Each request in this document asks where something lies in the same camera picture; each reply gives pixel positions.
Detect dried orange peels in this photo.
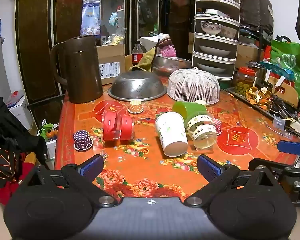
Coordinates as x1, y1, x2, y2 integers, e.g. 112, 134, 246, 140
247, 86, 274, 111

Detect patterned ceramic bowl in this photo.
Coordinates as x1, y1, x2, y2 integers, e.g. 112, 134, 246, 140
199, 21, 223, 35

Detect clear bag of snacks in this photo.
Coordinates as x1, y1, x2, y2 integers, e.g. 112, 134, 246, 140
102, 28, 127, 47

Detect white mesh food cover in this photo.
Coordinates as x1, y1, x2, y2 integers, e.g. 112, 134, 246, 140
167, 67, 220, 105

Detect jar with red lid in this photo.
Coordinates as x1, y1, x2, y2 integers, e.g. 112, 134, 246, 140
234, 67, 255, 97

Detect tiered dish cover rack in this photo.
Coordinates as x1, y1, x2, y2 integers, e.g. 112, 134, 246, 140
191, 0, 241, 82

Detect red dotted cupcake liner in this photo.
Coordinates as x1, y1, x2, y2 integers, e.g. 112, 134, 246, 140
212, 118, 222, 135

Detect white box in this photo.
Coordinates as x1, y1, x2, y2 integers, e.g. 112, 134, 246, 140
6, 90, 33, 130

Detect green plastic cup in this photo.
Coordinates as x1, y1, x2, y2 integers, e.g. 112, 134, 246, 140
172, 101, 207, 124

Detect cola bottle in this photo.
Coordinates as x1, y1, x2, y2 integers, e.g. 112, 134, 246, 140
132, 41, 145, 67

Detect pink cloth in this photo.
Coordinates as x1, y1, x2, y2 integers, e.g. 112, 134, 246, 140
159, 44, 177, 58

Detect black bag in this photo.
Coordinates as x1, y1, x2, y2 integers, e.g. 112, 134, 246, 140
240, 0, 274, 43

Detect brown plastic pitcher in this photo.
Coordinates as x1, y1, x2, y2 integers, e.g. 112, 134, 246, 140
50, 35, 103, 104

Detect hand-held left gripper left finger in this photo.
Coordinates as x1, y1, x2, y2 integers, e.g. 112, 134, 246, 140
36, 154, 118, 207

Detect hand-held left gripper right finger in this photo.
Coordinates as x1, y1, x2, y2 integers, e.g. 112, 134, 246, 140
184, 154, 273, 207

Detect white paper cup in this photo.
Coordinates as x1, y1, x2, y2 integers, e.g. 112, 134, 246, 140
154, 112, 188, 157

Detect steel colander bowl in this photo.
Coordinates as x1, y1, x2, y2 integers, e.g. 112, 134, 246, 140
107, 70, 167, 102

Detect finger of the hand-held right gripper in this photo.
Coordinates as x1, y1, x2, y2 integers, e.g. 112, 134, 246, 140
248, 157, 294, 178
277, 140, 300, 156

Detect white plate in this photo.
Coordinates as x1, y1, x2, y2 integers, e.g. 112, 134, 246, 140
197, 63, 227, 73
199, 45, 232, 56

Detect steel basin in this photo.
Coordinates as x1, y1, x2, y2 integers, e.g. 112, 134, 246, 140
152, 57, 192, 77

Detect white power strip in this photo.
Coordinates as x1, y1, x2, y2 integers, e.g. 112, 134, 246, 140
289, 117, 300, 136

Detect green shopping bag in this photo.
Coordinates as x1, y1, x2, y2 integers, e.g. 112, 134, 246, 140
269, 35, 300, 100

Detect orange paper baking cup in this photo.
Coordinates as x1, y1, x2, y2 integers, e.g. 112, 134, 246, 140
128, 100, 143, 114

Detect purple dotted cupcake liner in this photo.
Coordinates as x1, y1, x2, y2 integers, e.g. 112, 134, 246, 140
73, 129, 94, 152

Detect cardboard box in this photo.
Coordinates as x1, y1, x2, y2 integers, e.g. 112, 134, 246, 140
97, 44, 126, 85

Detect red floral tablecloth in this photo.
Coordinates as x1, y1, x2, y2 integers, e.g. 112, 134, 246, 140
54, 79, 300, 200

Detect blue snack bag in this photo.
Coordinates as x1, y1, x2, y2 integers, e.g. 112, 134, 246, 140
80, 0, 101, 38

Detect black jacket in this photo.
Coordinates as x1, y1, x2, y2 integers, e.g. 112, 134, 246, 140
0, 92, 48, 188

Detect yellow-green cloth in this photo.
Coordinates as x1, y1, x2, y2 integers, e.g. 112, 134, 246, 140
131, 47, 157, 72

